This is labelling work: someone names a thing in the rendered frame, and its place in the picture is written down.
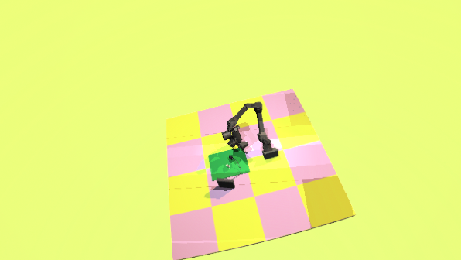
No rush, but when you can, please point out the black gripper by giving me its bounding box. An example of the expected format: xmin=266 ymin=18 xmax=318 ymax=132
xmin=231 ymin=134 xmax=248 ymax=151

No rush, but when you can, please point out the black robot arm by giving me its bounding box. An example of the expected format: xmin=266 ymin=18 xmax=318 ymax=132
xmin=221 ymin=101 xmax=273 ymax=152

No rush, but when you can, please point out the black cooling fan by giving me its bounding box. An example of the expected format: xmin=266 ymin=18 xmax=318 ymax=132
xmin=217 ymin=178 xmax=235 ymax=188

